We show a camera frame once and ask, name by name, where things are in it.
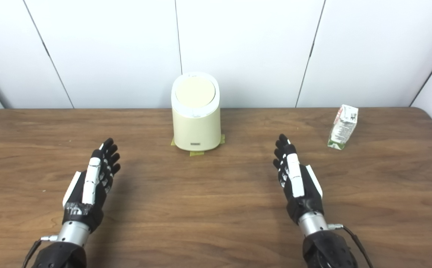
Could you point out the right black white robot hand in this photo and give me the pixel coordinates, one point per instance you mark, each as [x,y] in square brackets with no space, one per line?
[305,203]

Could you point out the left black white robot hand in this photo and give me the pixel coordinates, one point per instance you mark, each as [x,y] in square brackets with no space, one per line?
[89,208]

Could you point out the white green milk carton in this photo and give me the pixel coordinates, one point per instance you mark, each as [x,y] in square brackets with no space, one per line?
[342,128]

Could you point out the cream-colored round bin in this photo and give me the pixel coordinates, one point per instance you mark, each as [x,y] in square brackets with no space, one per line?
[196,128]

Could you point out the cream round bin lid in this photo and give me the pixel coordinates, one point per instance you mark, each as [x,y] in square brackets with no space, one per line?
[195,92]

